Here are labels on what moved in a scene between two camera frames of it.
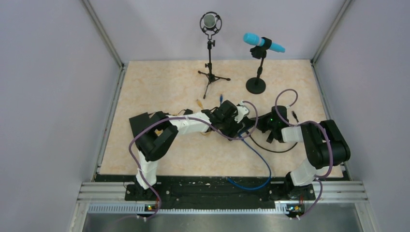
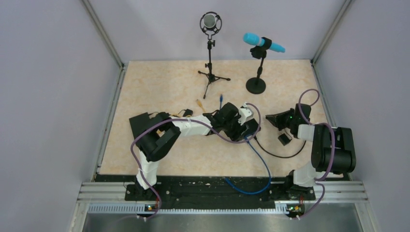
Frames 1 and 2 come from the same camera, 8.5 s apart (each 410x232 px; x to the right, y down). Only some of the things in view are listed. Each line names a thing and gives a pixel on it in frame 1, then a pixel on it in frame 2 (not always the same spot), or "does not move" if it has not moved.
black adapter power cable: (270, 151) to (256, 138)
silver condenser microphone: (211, 21) does not move
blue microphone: (256, 85) does not move
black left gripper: (231, 132) does not move
